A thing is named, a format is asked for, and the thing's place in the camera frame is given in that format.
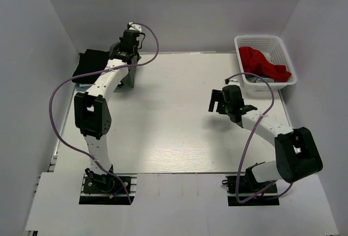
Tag grey t shirt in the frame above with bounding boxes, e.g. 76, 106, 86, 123
245, 74, 276, 83
116, 64, 136, 88

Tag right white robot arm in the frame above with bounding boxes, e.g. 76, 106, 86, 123
208, 85, 323, 192

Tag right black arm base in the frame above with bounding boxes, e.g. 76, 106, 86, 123
221, 176, 279, 207

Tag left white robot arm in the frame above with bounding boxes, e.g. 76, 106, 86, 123
74, 24, 142, 192

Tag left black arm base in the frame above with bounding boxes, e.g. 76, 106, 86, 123
79, 174, 137, 206

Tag grey t shirt in basket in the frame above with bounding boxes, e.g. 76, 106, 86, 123
245, 74, 276, 83

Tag folded black t shirt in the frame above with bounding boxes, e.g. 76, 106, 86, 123
72, 49, 109, 85

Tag red t shirt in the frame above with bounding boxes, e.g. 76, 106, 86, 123
238, 47, 291, 82

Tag folded light blue t shirt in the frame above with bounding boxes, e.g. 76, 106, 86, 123
75, 84, 91, 92

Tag white plastic basket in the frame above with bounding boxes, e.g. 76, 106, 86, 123
234, 35, 297, 91

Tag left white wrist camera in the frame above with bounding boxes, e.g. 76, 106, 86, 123
127, 22, 142, 33

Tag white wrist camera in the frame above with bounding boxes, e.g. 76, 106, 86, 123
127, 22, 142, 33
225, 78, 240, 86

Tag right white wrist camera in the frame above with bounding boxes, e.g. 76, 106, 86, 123
225, 78, 240, 86

